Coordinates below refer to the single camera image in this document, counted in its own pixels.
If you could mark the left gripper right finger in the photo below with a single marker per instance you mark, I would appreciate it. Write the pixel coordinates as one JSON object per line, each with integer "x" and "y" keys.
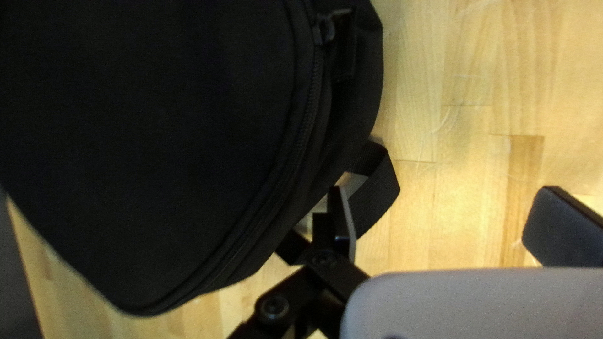
{"x": 565, "y": 230}

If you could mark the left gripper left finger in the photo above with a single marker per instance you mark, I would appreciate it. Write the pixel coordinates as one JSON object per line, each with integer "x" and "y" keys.
{"x": 325, "y": 278}

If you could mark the black backpack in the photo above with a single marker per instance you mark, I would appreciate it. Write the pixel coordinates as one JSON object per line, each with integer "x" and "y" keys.
{"x": 141, "y": 117}

